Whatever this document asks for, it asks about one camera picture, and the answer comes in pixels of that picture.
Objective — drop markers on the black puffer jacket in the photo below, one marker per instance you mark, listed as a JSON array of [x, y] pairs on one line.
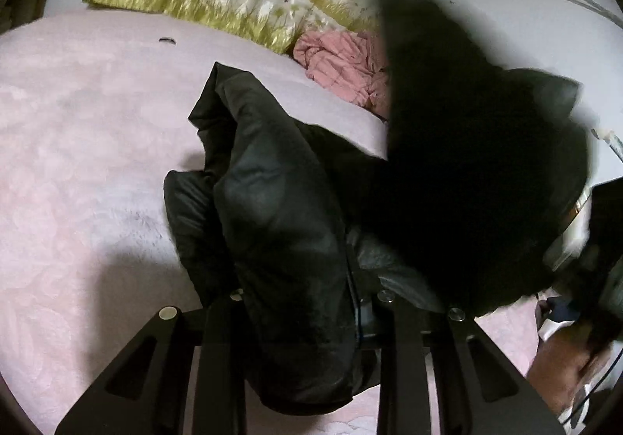
[[272, 221]]

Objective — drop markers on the pink jacket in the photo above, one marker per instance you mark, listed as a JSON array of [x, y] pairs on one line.
[[336, 60]]

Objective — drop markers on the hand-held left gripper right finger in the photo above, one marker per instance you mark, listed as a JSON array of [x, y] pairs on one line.
[[385, 324]]

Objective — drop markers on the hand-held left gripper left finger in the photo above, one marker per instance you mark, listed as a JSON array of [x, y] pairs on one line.
[[219, 347]]

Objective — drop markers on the pink bed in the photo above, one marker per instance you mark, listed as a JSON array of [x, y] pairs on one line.
[[73, 148]]

